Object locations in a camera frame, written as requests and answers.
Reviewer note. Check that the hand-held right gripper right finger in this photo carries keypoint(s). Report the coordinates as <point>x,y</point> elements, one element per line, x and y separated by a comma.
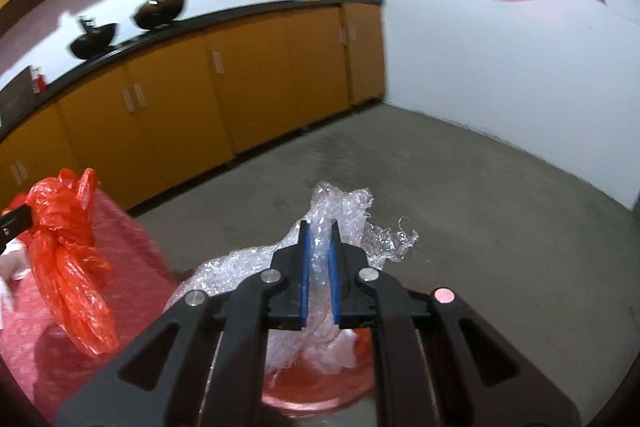
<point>336,277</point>

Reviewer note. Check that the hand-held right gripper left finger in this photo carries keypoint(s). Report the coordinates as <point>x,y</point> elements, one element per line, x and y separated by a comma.
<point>305,277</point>

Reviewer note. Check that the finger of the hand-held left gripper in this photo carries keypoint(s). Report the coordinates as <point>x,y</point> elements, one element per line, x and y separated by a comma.
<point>15,217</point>

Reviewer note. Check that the orange plastic bag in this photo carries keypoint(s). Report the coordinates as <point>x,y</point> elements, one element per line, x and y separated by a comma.
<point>60,257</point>

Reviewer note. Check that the clear bubble wrap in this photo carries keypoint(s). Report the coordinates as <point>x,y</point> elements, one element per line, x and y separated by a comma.
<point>345,212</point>

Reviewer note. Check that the red trash bin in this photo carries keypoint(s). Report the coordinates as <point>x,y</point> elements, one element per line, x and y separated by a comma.
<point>315,389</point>

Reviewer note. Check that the dark cutting board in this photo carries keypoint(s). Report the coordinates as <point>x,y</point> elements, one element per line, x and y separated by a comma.
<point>17,92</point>

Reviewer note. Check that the pink floral printed cloth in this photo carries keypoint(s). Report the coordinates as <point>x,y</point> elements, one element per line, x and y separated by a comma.
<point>140,257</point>

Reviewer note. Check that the small red bottle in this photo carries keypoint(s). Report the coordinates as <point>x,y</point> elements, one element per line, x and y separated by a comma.
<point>38,81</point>

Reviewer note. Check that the black wok with lid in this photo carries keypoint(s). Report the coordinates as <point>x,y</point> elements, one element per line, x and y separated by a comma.
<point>94,39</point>
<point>160,9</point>

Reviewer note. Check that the orange wooden base cabinet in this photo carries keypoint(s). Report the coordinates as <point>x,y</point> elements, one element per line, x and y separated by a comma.
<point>175,92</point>

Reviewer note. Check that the black kitchen countertop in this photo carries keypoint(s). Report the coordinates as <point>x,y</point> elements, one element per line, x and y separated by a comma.
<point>240,14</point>

